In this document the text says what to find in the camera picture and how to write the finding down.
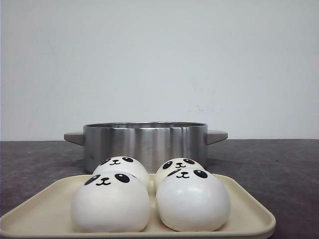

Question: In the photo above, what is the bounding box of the panda bun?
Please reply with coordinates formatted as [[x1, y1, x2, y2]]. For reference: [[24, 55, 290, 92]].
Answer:
[[71, 171, 151, 233], [154, 157, 204, 189], [156, 167, 231, 232], [93, 156, 150, 190]]

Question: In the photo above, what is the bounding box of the stainless steel steamer pot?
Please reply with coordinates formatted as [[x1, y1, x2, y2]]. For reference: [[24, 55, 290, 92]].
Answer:
[[64, 122, 228, 173]]

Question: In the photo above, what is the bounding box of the cream plastic tray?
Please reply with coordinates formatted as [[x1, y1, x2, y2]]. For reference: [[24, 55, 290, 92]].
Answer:
[[0, 175, 276, 239]]

